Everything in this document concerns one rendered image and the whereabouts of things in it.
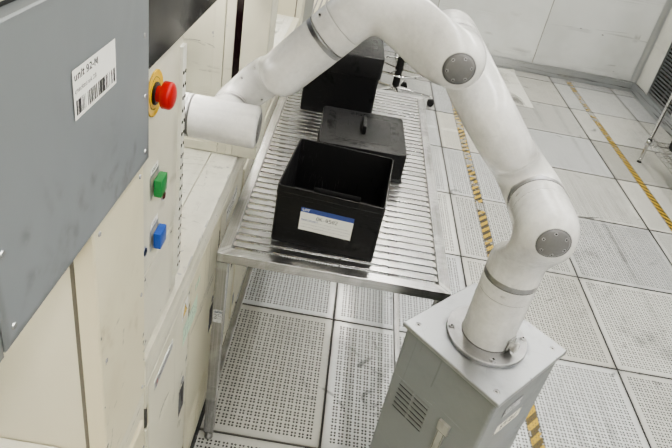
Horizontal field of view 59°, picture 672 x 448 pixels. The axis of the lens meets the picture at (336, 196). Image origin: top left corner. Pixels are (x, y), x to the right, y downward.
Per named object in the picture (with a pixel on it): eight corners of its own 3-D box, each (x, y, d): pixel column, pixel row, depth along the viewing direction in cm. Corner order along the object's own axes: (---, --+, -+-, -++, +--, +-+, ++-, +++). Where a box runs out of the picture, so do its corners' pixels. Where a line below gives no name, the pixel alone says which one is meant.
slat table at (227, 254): (387, 470, 190) (451, 294, 150) (202, 439, 189) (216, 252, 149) (387, 235, 301) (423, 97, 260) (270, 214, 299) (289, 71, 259)
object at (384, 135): (401, 184, 193) (411, 149, 186) (312, 169, 191) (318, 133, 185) (397, 143, 218) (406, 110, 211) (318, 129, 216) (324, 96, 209)
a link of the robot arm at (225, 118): (200, 85, 117) (187, 104, 109) (266, 98, 117) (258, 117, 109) (198, 123, 121) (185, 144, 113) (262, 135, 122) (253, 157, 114)
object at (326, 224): (269, 239, 157) (276, 184, 148) (292, 187, 180) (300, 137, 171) (372, 263, 155) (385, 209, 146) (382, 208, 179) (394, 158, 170)
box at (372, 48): (371, 122, 229) (385, 60, 216) (298, 109, 228) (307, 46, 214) (370, 93, 253) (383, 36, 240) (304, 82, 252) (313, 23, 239)
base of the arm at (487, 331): (541, 346, 140) (571, 287, 130) (494, 381, 128) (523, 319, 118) (478, 298, 151) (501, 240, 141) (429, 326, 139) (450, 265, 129)
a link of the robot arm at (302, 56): (317, 0, 113) (208, 92, 125) (308, 23, 99) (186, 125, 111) (347, 36, 116) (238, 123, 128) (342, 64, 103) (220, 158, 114)
